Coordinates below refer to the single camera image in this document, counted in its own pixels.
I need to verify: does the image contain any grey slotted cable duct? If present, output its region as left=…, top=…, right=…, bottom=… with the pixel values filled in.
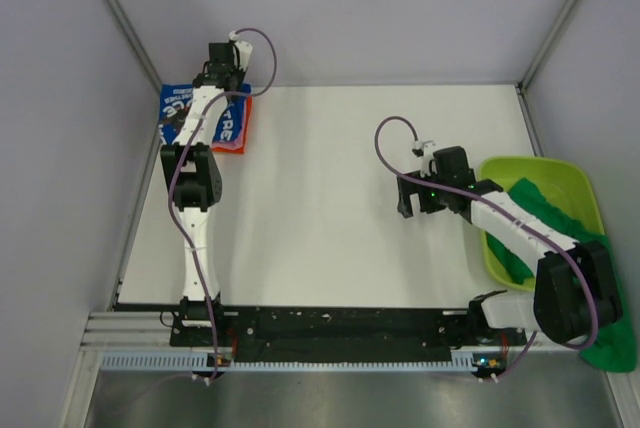
left=100, top=351, right=504, bottom=374

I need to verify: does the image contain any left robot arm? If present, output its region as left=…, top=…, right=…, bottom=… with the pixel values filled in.
left=160, top=40, right=252, bottom=345

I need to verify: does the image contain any lime green plastic basket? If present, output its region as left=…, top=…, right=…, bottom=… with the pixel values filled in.
left=477, top=156, right=610, bottom=292

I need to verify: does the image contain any green t shirt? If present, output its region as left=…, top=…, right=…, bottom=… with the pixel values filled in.
left=485, top=177, right=639, bottom=374

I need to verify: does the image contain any pink folded t shirt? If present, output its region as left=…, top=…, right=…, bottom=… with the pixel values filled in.
left=236, top=119, right=249, bottom=149

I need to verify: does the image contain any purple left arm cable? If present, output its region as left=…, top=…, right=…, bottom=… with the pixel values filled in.
left=167, top=26, right=280, bottom=384

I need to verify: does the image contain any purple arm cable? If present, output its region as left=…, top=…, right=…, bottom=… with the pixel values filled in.
left=374, top=116, right=603, bottom=383
left=167, top=26, right=280, bottom=384

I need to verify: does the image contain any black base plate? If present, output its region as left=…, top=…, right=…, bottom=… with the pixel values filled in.
left=171, top=302, right=526, bottom=348

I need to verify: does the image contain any aluminium enclosure frame left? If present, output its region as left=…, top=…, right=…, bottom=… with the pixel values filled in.
left=103, top=0, right=162, bottom=93

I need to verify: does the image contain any blue t shirt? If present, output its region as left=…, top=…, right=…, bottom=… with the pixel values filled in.
left=158, top=83, right=251, bottom=145

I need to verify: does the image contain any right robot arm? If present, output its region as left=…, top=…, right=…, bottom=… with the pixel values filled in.
left=397, top=142, right=623, bottom=344

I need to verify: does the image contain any aluminium enclosure frame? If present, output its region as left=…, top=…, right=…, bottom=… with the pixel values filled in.
left=517, top=0, right=614, bottom=94
left=103, top=0, right=162, bottom=93

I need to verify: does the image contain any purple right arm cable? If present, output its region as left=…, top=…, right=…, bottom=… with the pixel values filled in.
left=374, top=116, right=603, bottom=383

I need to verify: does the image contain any aluminium front rail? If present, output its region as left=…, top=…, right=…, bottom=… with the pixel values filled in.
left=79, top=308, right=601, bottom=353

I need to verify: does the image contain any aluminium enclosure frame right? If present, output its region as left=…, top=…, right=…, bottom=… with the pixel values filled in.
left=517, top=0, right=614, bottom=94

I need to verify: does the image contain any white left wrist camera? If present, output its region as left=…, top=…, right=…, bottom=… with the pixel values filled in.
left=229, top=31, right=253, bottom=72

